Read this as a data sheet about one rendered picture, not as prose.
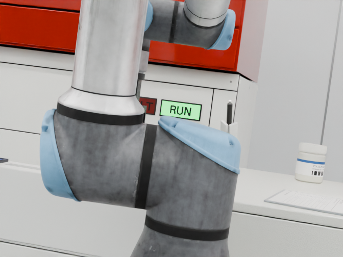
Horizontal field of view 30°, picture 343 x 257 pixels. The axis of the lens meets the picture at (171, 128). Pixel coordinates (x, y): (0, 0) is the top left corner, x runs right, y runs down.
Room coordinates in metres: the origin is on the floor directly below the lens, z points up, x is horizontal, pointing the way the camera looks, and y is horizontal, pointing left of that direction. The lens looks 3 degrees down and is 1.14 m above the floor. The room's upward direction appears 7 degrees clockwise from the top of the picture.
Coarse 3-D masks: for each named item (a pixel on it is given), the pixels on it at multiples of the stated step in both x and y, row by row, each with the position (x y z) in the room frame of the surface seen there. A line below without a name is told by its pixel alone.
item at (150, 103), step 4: (140, 100) 1.82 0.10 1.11; (144, 100) 1.82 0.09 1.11; (148, 100) 1.82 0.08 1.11; (152, 100) 1.81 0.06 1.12; (144, 104) 1.82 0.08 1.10; (148, 104) 1.82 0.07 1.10; (152, 104) 1.81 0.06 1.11; (148, 108) 1.82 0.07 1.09; (152, 108) 1.81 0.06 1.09; (148, 112) 1.82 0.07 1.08; (152, 112) 1.81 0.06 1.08
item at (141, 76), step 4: (140, 76) 1.23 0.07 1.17; (144, 76) 1.25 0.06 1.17; (140, 80) 1.29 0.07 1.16; (140, 84) 1.29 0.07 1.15; (136, 88) 1.27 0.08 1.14; (140, 88) 1.29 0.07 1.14; (136, 92) 1.27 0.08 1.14; (136, 96) 1.27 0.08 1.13; (144, 108) 1.28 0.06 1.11; (144, 112) 1.28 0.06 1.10; (144, 116) 1.29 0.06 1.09; (144, 120) 1.29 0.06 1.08
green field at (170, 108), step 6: (162, 102) 1.81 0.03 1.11; (168, 102) 1.80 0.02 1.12; (174, 102) 1.80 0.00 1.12; (162, 108) 1.81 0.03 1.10; (168, 108) 1.80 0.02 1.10; (174, 108) 1.80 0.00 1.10; (180, 108) 1.80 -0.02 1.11; (186, 108) 1.79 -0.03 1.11; (192, 108) 1.79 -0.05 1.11; (198, 108) 1.79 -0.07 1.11; (162, 114) 1.81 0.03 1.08; (168, 114) 1.80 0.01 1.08; (174, 114) 1.80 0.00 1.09; (180, 114) 1.80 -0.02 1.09; (186, 114) 1.79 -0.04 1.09; (192, 114) 1.79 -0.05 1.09; (198, 114) 1.79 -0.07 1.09
